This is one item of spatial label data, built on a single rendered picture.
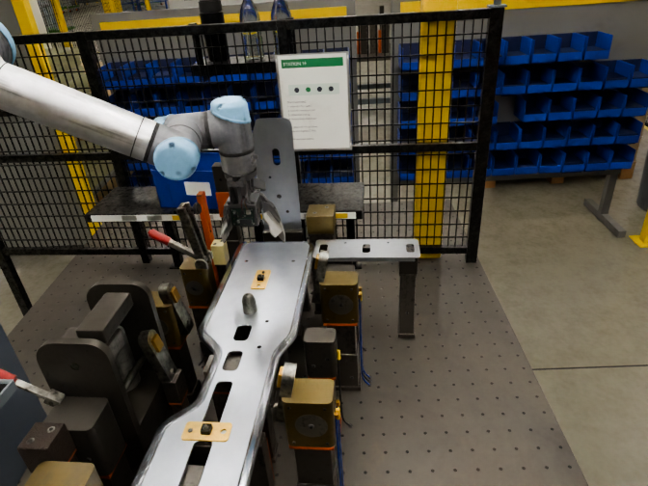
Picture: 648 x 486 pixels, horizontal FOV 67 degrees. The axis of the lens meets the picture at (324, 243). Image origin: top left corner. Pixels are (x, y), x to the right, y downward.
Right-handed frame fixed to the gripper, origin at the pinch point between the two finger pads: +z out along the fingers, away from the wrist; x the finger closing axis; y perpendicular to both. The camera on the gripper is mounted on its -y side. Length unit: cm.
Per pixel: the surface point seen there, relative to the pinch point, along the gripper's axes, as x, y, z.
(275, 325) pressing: 7.0, 18.1, 10.7
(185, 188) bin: -30.4, -35.8, 2.9
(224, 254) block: -10.8, -6.0, 7.8
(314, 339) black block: 16.2, 21.6, 11.6
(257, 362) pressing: 5.5, 29.6, 10.3
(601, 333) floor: 140, -94, 115
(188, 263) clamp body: -18.1, 0.4, 6.3
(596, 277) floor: 155, -143, 117
